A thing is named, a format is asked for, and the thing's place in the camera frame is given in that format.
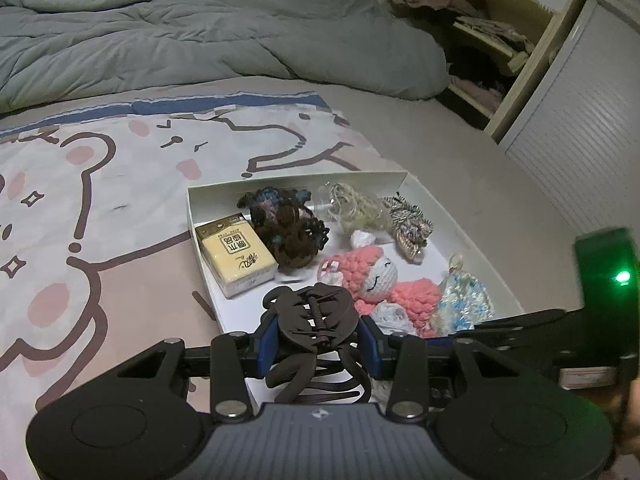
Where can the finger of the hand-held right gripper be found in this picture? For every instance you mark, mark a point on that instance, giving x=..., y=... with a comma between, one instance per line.
x=540, y=344
x=540, y=321

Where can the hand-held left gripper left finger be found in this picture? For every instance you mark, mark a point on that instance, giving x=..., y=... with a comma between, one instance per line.
x=262, y=345

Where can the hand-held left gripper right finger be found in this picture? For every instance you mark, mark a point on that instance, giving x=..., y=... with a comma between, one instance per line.
x=372, y=347

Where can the small white crochet piece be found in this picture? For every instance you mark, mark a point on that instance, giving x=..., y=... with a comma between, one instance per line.
x=395, y=316

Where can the brown hair claw clip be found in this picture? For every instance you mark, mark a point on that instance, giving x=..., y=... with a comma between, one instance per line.
x=320, y=310

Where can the pink crochet doll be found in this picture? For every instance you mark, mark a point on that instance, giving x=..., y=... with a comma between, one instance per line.
x=420, y=300

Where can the blue floral scrunchie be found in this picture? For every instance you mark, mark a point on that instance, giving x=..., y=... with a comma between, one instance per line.
x=467, y=295

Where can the white cardboard box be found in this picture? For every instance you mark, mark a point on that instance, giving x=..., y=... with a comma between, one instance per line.
x=452, y=247

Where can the yellow tissue packet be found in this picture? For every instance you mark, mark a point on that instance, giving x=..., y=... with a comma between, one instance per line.
x=235, y=255

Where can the dark brown scrunchie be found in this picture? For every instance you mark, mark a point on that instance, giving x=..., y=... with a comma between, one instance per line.
x=292, y=240

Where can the white louvred wardrobe door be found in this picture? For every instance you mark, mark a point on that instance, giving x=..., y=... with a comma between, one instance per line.
x=590, y=110

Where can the printed cartoon blanket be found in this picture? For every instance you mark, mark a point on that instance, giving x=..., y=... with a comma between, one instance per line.
x=100, y=210

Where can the folded pink clothes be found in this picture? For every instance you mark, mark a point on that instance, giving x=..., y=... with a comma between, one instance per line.
x=477, y=92

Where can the open wardrobe shelf unit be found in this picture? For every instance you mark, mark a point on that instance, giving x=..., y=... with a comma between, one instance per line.
x=537, y=55

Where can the folded beige clothes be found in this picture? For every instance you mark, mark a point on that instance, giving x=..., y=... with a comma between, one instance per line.
x=495, y=32

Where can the grey quilt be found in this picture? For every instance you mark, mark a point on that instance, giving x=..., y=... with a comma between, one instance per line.
x=200, y=25

